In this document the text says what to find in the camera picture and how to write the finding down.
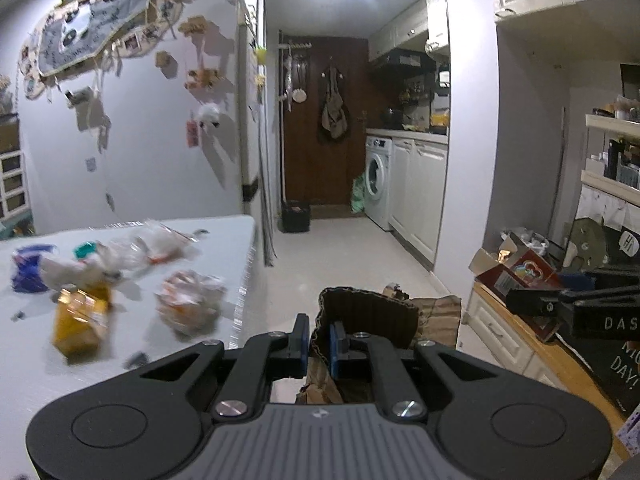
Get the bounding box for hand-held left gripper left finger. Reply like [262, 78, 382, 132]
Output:
[135, 314, 308, 421]

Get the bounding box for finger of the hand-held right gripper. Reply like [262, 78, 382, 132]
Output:
[505, 287, 563, 317]
[560, 267, 640, 290]

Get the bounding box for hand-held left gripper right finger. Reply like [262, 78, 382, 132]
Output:
[330, 321, 501, 421]

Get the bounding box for brown paper bag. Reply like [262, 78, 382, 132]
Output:
[297, 286, 462, 406]

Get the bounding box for white red-print plastic bag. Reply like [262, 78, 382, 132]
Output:
[39, 254, 122, 292]

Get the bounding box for colourful printed cardboard box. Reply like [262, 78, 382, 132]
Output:
[469, 246, 567, 342]

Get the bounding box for wooden top bench cabinet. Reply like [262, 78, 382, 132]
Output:
[464, 280, 640, 462]

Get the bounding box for black lined waste bin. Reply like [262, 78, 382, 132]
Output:
[501, 226, 552, 262]

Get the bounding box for black printed cloth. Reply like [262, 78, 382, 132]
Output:
[560, 216, 640, 417]

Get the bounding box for crumpled clear food bag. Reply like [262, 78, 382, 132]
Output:
[154, 269, 227, 337]

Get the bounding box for black floor basket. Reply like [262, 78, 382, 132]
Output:
[280, 199, 311, 234]

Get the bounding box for white base cabinets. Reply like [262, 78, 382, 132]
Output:
[388, 137, 449, 272]

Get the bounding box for green plastic bag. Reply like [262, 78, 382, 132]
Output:
[351, 175, 369, 215]

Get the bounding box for white washing machine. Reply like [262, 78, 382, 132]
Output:
[364, 134, 394, 232]

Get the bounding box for clear plastic bag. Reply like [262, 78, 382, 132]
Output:
[100, 219, 202, 272]

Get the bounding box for dark wooden door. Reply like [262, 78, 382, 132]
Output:
[279, 35, 372, 207]

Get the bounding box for yellow snack packet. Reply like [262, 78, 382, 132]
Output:
[52, 284, 114, 364]

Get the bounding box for khaki hanging bag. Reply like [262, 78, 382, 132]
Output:
[318, 66, 351, 142]

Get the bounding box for black range hood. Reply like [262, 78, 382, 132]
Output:
[372, 48, 437, 72]

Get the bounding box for blue white packet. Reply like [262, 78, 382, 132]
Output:
[11, 243, 57, 294]

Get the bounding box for white upper kitchen cabinets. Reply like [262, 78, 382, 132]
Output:
[369, 0, 452, 62]

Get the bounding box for white dark drawer cabinet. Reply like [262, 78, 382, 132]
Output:
[0, 149, 32, 222]

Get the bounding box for white wall shelf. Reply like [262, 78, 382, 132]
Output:
[581, 95, 640, 207]

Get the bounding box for white plush wall toy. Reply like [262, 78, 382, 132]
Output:
[195, 103, 221, 129]

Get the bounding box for panda cloth wall hanging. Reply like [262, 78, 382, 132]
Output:
[19, 0, 186, 101]

